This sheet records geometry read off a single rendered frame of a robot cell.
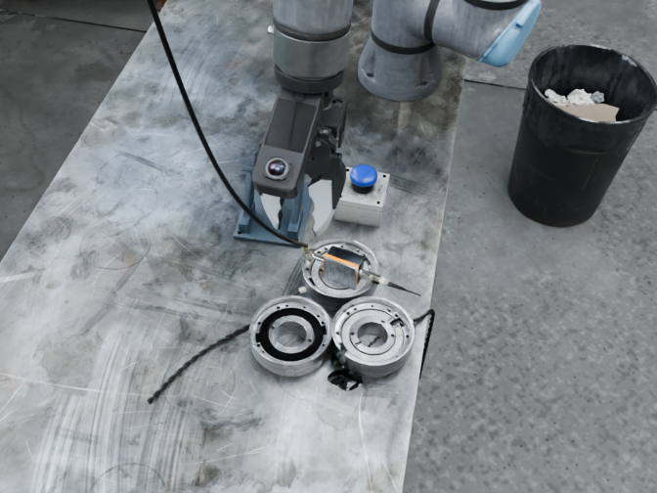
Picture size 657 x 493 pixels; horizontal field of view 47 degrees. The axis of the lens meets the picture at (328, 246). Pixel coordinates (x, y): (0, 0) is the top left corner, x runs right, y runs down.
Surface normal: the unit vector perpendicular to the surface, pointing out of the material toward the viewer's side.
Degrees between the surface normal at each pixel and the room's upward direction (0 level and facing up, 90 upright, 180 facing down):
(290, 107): 23
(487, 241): 0
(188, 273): 0
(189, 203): 0
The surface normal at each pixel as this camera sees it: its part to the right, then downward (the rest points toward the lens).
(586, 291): 0.03, -0.65
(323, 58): 0.25, 0.66
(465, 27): -0.61, 0.60
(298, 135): -0.03, -0.30
